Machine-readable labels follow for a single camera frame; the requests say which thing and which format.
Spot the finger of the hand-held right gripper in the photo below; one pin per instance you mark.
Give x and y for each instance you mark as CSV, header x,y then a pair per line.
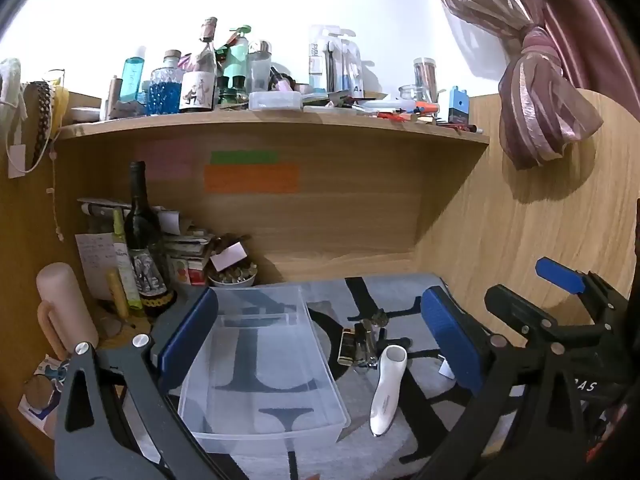
x,y
560,275
517,310

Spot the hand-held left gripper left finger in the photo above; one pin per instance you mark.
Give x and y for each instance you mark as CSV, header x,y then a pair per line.
x,y
187,340

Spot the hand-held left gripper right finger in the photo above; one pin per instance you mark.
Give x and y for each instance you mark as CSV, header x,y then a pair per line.
x,y
450,340

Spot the clear plastic storage box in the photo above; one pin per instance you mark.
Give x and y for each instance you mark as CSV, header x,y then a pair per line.
x,y
250,340

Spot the metal pinecone ornament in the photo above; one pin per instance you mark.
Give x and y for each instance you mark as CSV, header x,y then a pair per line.
x,y
378,320

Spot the white handheld device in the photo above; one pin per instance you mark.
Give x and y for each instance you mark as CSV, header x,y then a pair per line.
x,y
387,390

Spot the small metal tool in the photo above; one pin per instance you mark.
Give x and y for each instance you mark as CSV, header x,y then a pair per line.
x,y
365,350

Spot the black gold lighter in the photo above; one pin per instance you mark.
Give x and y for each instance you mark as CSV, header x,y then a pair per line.
x,y
346,347

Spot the small white tag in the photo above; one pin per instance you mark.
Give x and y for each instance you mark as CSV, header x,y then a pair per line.
x,y
446,366

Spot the crocheted bottle coaster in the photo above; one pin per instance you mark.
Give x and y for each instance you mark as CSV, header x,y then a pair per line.
x,y
157,304

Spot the red white box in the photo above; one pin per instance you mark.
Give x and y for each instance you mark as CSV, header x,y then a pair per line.
x,y
187,270

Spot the bowl of small items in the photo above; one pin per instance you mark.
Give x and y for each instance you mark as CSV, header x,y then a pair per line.
x,y
232,276

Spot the pink white box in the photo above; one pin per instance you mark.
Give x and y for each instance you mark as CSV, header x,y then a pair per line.
x,y
227,256

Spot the stack of papers and books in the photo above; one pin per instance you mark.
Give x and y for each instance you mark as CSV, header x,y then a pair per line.
x,y
185,237

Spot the yellow green tube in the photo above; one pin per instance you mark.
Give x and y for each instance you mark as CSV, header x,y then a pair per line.
x,y
122,260

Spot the dark wine bottle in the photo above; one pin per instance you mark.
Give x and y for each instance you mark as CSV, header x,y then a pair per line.
x,y
142,240

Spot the white note paper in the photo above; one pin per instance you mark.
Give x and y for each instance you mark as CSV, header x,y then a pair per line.
x,y
95,260

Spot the pink plastic mug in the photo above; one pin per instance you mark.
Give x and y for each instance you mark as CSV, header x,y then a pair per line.
x,y
65,300

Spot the grey mat with black letters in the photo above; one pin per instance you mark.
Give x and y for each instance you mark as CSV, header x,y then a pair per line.
x,y
320,290

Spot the beige cylinder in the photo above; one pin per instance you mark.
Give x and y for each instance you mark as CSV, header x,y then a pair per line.
x,y
47,330

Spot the blue sticker card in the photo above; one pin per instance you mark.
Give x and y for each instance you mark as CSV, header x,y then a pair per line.
x,y
42,390

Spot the orange sticky note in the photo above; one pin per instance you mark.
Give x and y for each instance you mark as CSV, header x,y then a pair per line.
x,y
250,178

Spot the pink striped curtain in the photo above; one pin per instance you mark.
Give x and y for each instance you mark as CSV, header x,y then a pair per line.
x,y
540,95

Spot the pink sticky note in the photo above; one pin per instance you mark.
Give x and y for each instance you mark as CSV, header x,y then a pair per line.
x,y
165,160

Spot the green sticky note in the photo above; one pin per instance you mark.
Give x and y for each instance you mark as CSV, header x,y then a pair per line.
x,y
244,157

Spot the blue box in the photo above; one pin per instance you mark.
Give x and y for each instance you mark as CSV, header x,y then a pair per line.
x,y
458,106

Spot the wooden shelf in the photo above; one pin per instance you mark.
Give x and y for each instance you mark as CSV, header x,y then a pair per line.
x,y
270,125

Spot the small glass jar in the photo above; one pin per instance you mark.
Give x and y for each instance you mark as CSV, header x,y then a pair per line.
x,y
411,94

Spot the pile of stationery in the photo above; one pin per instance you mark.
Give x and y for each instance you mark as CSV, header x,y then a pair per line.
x,y
390,109

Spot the tall clear jar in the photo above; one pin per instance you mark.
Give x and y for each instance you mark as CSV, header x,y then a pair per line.
x,y
426,77

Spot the white hanging tag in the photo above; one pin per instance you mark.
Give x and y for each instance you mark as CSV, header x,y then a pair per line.
x,y
17,161

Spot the blue glass decanter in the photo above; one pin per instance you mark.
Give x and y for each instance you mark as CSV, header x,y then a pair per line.
x,y
165,90

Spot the brown cardboard tube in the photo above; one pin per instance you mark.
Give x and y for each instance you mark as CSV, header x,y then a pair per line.
x,y
112,97

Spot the small clear plastic box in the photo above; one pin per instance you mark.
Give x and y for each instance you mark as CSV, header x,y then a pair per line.
x,y
275,101

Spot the clear bottle with illustrated label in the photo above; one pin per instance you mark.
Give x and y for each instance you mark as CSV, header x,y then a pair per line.
x,y
199,85

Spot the patterned woven band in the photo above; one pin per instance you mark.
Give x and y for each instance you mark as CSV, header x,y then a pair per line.
x,y
42,115

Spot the blue plastic bottle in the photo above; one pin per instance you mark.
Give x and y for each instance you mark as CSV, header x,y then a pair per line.
x,y
132,75

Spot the frosted clear bottle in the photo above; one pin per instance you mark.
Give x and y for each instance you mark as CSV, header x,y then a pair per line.
x,y
258,70

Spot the toothbrush pack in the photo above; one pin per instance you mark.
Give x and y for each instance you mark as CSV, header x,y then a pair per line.
x,y
322,60
352,67

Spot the white cloth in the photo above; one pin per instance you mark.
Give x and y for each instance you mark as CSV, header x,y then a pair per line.
x,y
11,85

